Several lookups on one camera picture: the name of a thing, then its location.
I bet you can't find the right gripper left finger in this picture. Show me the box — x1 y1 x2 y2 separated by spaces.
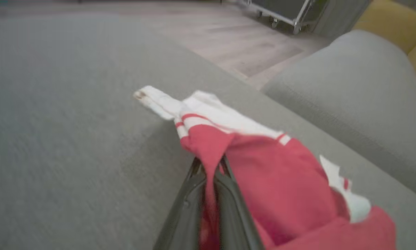
153 157 207 250

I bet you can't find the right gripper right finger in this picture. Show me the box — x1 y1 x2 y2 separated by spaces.
213 156 264 250

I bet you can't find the red basketball jersey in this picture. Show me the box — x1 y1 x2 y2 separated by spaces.
133 85 398 250

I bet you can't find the large grey sofa seat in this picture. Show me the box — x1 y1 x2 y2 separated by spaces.
0 14 416 250

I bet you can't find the small grey sofa cushion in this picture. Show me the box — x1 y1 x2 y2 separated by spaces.
262 29 416 202

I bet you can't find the yellow sofa cushion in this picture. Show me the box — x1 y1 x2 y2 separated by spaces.
352 0 416 87

